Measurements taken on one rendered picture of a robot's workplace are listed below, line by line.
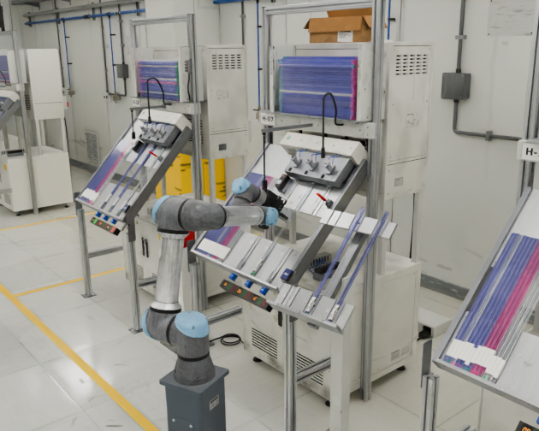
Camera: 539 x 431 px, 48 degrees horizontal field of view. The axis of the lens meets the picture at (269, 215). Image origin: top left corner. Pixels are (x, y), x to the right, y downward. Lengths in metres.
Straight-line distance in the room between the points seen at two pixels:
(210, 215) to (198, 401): 0.66
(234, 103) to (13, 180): 3.43
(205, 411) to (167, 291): 0.45
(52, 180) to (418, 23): 4.31
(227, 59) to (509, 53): 1.72
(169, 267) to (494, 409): 1.28
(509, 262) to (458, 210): 2.14
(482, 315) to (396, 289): 1.10
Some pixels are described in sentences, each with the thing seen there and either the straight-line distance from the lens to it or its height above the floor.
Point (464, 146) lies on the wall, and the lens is 4.17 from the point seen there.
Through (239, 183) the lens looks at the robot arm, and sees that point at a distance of 2.51.
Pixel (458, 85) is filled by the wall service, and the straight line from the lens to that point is 4.08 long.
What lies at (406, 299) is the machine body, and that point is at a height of 0.44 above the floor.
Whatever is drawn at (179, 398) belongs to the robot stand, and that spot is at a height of 0.49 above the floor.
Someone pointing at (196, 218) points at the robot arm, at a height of 1.13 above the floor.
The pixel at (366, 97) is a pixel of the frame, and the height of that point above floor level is 1.49.
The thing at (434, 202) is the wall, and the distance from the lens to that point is 4.37.
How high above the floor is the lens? 1.70
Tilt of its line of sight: 16 degrees down
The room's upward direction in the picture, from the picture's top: 1 degrees counter-clockwise
